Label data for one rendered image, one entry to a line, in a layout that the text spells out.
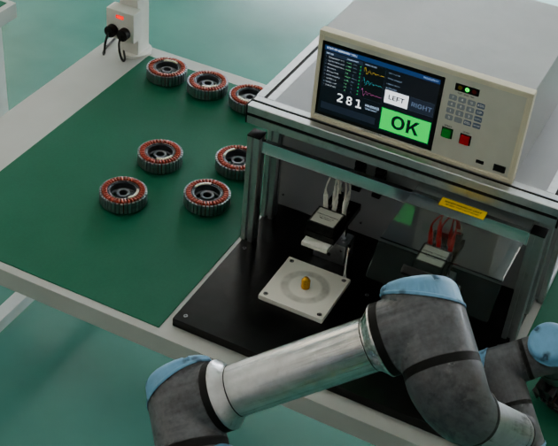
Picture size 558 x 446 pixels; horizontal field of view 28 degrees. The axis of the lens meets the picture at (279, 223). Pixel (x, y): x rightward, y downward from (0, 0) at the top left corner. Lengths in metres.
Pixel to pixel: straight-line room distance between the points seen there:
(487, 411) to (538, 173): 0.74
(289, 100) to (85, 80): 0.90
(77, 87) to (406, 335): 1.67
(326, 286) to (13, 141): 0.93
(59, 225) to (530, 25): 1.13
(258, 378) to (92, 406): 1.51
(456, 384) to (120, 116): 1.58
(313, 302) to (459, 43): 0.61
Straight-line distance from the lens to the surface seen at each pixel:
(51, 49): 4.77
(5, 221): 2.60
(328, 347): 1.67
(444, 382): 1.59
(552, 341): 1.98
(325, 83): 2.25
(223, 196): 2.60
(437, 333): 1.60
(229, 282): 2.39
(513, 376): 2.00
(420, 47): 2.19
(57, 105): 2.99
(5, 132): 2.90
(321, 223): 2.33
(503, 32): 2.29
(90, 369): 3.28
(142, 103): 2.99
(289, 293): 2.36
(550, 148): 2.34
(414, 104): 2.18
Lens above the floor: 2.35
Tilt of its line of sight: 38 degrees down
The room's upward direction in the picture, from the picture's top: 6 degrees clockwise
